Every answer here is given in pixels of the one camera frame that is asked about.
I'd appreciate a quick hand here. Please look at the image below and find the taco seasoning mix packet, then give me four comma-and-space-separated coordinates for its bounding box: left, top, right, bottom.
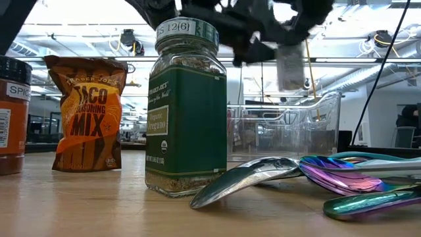
44, 55, 129, 173

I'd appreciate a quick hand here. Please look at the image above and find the black aluminium table frame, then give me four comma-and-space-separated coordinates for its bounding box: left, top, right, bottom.
24, 140, 147, 154

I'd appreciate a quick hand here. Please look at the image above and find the iridescent purple spoon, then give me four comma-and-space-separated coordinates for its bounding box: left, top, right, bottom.
299, 163, 421, 198

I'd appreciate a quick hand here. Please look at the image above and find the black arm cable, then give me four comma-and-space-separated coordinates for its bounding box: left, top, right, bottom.
350, 0, 411, 146

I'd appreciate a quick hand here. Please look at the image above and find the iridescent green spoon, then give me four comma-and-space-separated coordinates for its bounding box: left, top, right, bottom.
322, 190, 421, 221

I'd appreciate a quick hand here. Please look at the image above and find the clear plastic bin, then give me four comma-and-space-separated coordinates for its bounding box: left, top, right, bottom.
226, 91, 342, 162

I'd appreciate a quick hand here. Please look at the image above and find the grey office chair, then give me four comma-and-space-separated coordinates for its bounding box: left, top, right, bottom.
393, 126, 416, 149

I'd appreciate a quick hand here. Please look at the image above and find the person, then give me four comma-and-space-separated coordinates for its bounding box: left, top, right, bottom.
395, 104, 421, 130

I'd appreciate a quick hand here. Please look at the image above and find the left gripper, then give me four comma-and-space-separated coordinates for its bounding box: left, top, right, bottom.
177, 0, 335, 67

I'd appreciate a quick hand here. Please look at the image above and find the silver ventilation duct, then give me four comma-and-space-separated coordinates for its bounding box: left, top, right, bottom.
320, 41, 421, 95
9, 41, 41, 57

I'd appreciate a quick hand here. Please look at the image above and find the green label oregano jar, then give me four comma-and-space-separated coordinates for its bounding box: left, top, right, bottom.
144, 16, 228, 198

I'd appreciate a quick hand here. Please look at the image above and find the yellow cable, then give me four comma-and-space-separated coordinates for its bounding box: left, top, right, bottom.
304, 38, 320, 120

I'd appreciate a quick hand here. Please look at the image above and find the everything bagel seasoning jar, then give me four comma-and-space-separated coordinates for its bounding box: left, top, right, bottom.
275, 42, 306, 93

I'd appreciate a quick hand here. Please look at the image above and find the orange spice jar black lid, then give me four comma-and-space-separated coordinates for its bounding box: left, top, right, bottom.
0, 55, 33, 176

